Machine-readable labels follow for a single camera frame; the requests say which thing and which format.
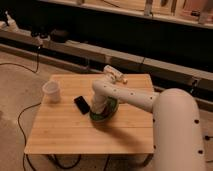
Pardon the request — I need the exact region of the green ceramic bowl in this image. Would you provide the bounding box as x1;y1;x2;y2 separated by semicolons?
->
89;97;119;122

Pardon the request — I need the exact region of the black smartphone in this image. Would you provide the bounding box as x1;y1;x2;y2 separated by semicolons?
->
74;96;90;114

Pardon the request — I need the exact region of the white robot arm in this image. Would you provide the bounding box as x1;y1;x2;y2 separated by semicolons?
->
92;80;206;171

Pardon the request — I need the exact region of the translucent plastic cup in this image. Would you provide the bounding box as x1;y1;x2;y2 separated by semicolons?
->
42;81;61;103

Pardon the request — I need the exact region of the dark device on ledge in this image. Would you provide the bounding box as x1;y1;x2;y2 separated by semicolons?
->
50;29;69;43

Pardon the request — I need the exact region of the black floor cable left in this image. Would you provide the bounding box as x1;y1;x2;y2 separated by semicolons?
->
17;101;42;171

